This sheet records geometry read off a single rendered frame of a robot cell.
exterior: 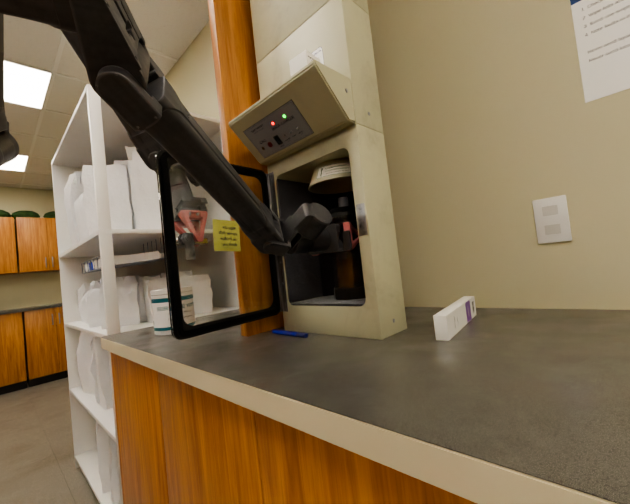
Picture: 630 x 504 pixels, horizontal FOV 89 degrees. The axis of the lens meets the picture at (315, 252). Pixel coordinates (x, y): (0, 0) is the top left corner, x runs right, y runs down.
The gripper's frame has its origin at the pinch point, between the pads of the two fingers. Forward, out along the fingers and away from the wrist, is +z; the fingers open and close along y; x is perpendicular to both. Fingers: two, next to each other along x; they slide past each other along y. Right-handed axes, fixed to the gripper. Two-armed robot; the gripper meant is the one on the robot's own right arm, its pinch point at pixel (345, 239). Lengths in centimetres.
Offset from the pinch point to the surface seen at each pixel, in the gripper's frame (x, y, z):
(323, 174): -16.1, -2.0, -7.7
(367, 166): -14.2, -14.7, -7.1
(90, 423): 90, 211, -29
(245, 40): -65, 22, -9
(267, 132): -28.3, 6.6, -16.8
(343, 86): -30.6, -15.0, -12.5
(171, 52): -149, 150, 25
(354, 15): -50, -15, -5
